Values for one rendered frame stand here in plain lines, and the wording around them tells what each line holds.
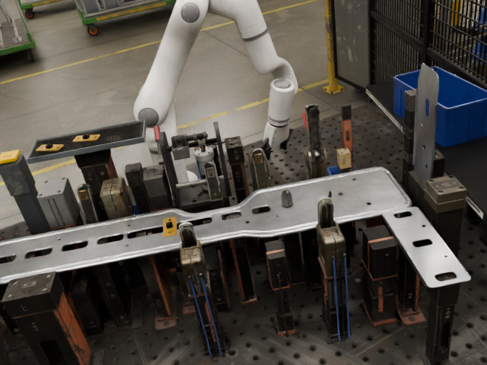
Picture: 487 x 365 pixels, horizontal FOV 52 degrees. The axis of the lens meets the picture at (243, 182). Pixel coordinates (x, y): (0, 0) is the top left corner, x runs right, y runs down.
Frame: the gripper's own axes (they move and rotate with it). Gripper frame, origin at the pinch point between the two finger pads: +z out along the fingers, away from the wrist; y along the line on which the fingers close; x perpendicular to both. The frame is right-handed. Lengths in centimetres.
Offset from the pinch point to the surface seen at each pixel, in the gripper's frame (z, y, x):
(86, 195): -22, 75, -6
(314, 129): -37.1, 16.1, 28.5
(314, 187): -25, 25, 38
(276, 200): -24, 36, 34
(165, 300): 0, 72, 26
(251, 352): 1, 64, 55
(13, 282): -20, 104, 8
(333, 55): 94, -209, -128
